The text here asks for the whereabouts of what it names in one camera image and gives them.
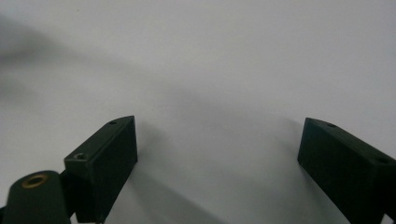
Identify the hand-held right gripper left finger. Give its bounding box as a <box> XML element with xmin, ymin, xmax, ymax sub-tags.
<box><xmin>60</xmin><ymin>115</ymin><xmax>138</xmax><ymax>224</ymax></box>

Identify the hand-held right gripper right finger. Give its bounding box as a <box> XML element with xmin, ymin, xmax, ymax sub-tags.
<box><xmin>297</xmin><ymin>117</ymin><xmax>396</xmax><ymax>224</ymax></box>

